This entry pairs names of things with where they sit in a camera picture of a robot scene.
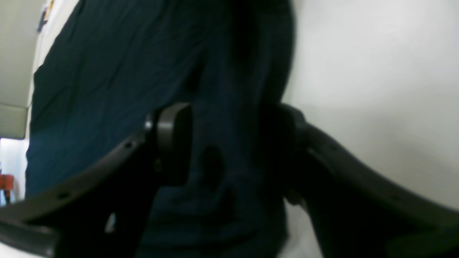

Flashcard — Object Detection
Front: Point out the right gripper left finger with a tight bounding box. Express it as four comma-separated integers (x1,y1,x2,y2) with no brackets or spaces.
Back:
1,103,192,258

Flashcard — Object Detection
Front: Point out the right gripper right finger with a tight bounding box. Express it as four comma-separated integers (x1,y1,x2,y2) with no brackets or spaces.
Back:
260,104,459,258

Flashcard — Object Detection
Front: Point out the black T-shirt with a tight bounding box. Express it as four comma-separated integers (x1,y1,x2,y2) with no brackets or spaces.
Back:
25,0,295,258

